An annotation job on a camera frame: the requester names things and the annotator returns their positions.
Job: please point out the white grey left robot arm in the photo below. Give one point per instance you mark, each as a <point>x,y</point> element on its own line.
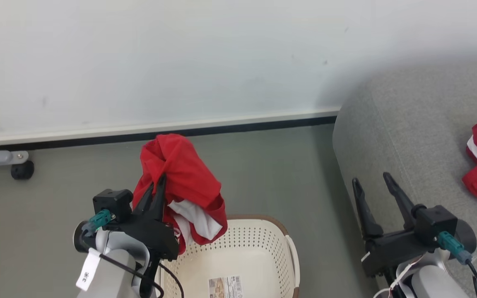
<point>112,273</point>

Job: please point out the white paper tag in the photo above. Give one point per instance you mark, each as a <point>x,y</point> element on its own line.
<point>88,269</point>

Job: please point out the red garment with white lining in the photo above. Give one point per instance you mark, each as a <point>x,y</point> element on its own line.
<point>184,169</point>

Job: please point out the cream perforated laundry basket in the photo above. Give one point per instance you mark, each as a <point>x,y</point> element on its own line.
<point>255,248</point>

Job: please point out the printed paper label sticker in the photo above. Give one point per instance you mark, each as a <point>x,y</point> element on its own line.
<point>225,287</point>

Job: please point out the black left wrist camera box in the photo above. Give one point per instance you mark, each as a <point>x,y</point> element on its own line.
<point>112,203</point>

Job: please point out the black caster wheel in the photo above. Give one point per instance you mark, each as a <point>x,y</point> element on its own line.
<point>22,170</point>

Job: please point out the white and black baseboard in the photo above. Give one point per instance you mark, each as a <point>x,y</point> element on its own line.
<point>160,130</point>

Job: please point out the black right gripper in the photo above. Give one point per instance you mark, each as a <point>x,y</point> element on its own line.
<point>391,250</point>

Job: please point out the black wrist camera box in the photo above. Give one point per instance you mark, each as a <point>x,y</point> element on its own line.
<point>435,223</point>
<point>112,203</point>

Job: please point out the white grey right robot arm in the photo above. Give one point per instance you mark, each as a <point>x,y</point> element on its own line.
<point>433,281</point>

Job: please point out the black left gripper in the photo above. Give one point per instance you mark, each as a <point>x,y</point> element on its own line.
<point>153,231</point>

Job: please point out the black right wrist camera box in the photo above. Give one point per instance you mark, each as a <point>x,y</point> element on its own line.
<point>435,223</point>

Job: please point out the grey fabric sofa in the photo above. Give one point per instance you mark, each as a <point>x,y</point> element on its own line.
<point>408,136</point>

